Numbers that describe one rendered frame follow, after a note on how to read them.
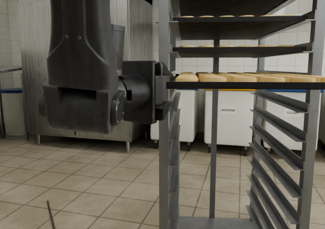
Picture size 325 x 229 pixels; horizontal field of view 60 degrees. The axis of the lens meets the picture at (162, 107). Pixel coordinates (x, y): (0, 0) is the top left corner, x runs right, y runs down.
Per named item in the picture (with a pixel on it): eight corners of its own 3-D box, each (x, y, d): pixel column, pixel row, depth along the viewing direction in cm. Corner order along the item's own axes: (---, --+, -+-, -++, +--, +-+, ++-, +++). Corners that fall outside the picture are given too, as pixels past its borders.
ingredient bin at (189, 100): (148, 150, 335) (147, 85, 324) (160, 137, 396) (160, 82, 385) (193, 153, 323) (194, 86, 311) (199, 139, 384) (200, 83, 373)
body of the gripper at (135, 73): (159, 60, 45) (128, 59, 39) (159, 122, 46) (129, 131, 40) (128, 61, 49) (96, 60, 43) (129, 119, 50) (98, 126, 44)
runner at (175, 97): (177, 111, 88) (177, 102, 87) (168, 111, 88) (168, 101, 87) (180, 92, 151) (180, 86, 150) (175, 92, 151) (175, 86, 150)
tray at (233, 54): (306, 51, 84) (306, 46, 84) (172, 51, 87) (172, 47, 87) (256, 57, 143) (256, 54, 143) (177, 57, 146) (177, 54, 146)
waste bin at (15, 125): (49, 129, 447) (46, 88, 437) (23, 137, 395) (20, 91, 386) (21, 127, 461) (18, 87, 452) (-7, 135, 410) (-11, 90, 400)
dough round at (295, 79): (309, 88, 57) (310, 78, 57) (285, 86, 61) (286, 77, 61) (318, 86, 61) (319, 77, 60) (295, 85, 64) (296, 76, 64)
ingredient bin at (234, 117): (202, 154, 318) (203, 86, 307) (208, 140, 380) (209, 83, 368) (252, 159, 305) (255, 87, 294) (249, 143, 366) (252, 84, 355)
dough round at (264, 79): (262, 85, 65) (262, 76, 64) (286, 86, 62) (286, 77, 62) (258, 86, 60) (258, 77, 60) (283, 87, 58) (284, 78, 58)
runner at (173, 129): (177, 139, 89) (177, 130, 88) (168, 139, 89) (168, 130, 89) (180, 108, 152) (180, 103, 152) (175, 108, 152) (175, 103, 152)
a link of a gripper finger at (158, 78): (185, 62, 52) (155, 62, 44) (184, 101, 53) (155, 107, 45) (155, 63, 55) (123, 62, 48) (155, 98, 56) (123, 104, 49)
